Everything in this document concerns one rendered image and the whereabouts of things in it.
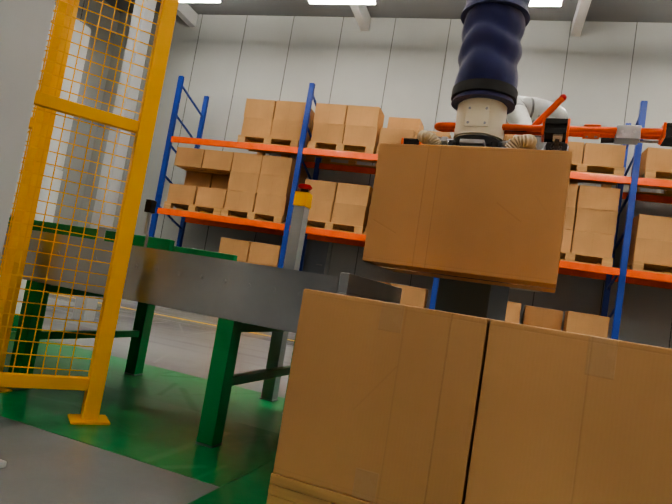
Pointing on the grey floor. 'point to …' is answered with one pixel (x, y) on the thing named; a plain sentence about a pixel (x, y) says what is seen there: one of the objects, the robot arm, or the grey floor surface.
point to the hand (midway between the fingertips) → (558, 131)
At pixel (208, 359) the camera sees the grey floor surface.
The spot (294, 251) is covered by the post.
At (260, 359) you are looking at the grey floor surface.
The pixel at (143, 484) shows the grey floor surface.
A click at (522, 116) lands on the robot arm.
